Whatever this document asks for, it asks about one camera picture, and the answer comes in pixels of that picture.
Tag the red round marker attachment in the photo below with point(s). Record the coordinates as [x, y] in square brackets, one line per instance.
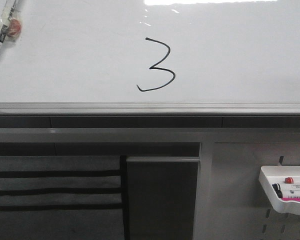
[14, 28]

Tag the black tip whiteboard marker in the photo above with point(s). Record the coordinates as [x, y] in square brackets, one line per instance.
[8, 12]

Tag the red cap marker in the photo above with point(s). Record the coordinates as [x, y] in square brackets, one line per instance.
[292, 180]

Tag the pink eraser in tray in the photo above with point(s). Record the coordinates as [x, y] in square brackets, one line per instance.
[291, 199]

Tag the white plastic marker tray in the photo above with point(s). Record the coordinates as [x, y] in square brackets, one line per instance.
[276, 175]

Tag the black cap marker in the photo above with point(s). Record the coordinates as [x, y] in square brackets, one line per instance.
[287, 190]

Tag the grey fabric organizer black stripes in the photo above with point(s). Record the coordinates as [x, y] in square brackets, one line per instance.
[63, 198]

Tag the white whiteboard with aluminium frame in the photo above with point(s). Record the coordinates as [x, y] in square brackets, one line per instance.
[109, 57]

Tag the grey metal support panel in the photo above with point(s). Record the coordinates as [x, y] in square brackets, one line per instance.
[162, 196]

